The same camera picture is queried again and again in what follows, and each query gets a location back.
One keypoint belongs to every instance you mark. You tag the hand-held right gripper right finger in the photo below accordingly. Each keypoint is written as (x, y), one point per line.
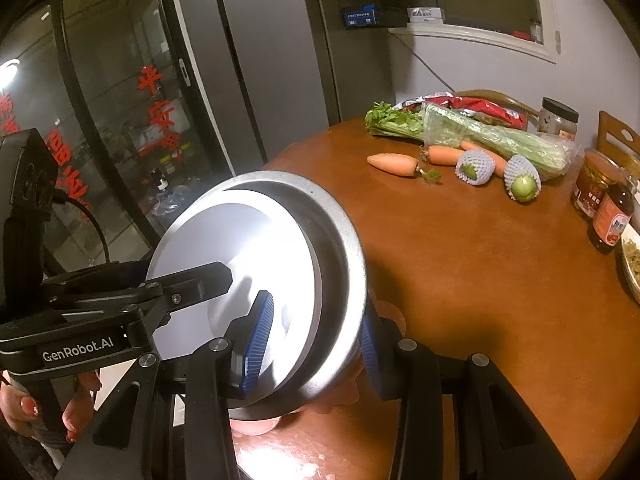
(372, 355)

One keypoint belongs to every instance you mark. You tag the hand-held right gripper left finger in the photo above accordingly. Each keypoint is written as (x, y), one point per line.
(257, 345)

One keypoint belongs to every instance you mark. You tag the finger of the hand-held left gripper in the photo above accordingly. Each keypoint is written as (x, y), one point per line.
(200, 280)
(100, 275)

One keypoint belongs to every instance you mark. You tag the round metal pan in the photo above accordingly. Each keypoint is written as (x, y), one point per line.
(260, 414)

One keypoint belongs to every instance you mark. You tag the metal bowl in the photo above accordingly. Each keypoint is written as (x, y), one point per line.
(335, 240)

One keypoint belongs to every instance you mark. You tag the person's left hand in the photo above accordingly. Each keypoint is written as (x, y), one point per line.
(27, 405)

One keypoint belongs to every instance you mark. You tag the clear plastic bottle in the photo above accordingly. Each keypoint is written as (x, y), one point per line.
(170, 207)

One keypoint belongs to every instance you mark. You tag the glass door with red decals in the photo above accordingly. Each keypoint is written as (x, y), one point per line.
(125, 110)

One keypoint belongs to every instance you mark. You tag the carrot with green top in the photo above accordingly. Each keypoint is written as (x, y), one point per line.
(392, 162)

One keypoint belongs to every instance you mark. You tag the green fruit in foam net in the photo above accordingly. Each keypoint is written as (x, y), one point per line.
(522, 185)
(472, 167)

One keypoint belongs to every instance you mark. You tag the grey refrigerator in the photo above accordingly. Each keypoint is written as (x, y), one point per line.
(275, 60)

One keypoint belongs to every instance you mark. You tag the celery in plastic bag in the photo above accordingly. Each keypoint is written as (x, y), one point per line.
(500, 140)

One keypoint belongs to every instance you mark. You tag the brown sauce bottle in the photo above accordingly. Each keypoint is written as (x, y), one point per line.
(610, 225)

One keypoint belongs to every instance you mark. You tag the sauce jar with yellow lid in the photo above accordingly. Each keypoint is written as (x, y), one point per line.
(590, 190)

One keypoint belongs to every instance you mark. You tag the red snack packet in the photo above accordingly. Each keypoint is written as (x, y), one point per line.
(495, 110)

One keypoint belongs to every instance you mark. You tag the white dish with food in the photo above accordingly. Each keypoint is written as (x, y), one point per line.
(632, 260)

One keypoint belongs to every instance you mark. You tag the curved back wooden chair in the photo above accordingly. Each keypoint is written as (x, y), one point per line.
(500, 95)

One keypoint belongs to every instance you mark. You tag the glass jar with black lid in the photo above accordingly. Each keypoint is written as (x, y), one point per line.
(557, 120)

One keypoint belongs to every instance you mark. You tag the blue box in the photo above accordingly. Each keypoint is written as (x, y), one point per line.
(357, 16)

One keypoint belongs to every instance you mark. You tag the white box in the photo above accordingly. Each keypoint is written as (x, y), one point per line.
(425, 14)

